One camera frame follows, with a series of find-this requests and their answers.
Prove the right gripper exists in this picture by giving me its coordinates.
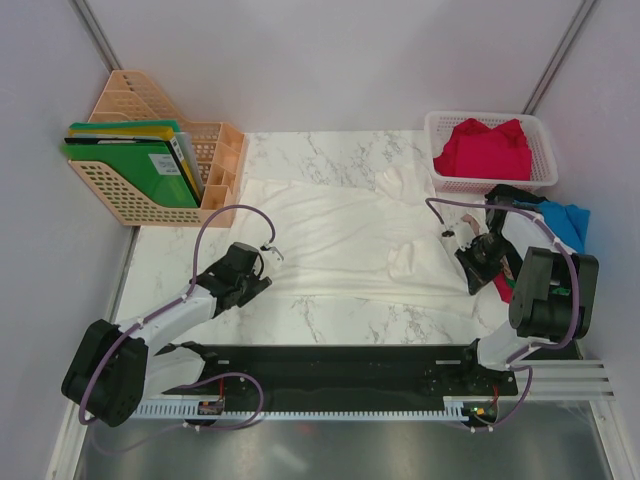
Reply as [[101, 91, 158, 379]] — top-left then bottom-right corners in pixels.
[[455, 233, 514, 295]]

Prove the white t shirt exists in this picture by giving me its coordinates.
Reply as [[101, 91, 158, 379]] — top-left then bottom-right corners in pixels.
[[229, 168, 506, 317]]

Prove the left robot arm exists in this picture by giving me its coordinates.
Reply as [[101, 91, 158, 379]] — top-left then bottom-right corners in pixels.
[[61, 242, 271, 427]]

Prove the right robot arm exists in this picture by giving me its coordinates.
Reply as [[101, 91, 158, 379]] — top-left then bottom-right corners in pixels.
[[457, 204, 599, 394]]

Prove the red t shirt on table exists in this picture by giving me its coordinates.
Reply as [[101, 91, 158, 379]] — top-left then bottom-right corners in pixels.
[[493, 272, 513, 304]]

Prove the black t shirt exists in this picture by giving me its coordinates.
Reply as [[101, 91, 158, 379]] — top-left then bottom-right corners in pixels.
[[485, 184, 547, 210]]

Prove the blue t shirt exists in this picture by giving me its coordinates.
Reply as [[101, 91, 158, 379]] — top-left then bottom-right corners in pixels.
[[536, 201, 590, 254]]

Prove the white plastic basket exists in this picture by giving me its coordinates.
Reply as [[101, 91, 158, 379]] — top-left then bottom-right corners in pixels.
[[422, 111, 558, 194]]

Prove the red t shirt in basket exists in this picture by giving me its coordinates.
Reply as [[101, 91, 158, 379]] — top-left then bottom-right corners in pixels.
[[434, 118, 533, 181]]

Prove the peach plastic file organizer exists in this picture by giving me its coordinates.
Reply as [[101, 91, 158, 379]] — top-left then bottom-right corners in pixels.
[[62, 70, 247, 228]]

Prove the green file folder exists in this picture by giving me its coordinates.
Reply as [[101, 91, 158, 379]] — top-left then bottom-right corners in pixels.
[[63, 118, 201, 208]]

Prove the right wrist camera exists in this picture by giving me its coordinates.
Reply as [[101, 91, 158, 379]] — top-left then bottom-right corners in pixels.
[[441, 214, 488, 252]]

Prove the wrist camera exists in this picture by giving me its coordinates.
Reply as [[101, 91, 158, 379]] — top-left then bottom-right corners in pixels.
[[441, 214, 488, 252], [260, 243, 284, 269]]

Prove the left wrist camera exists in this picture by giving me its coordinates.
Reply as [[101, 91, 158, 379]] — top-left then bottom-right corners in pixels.
[[260, 243, 284, 269]]

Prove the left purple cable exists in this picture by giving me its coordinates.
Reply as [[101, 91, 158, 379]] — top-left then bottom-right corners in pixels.
[[78, 204, 277, 456]]

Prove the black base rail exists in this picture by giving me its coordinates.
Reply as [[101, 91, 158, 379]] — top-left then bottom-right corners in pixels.
[[172, 345, 518, 411]]

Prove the white slotted cable duct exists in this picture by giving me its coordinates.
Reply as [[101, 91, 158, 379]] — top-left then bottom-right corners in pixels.
[[131, 395, 486, 422]]

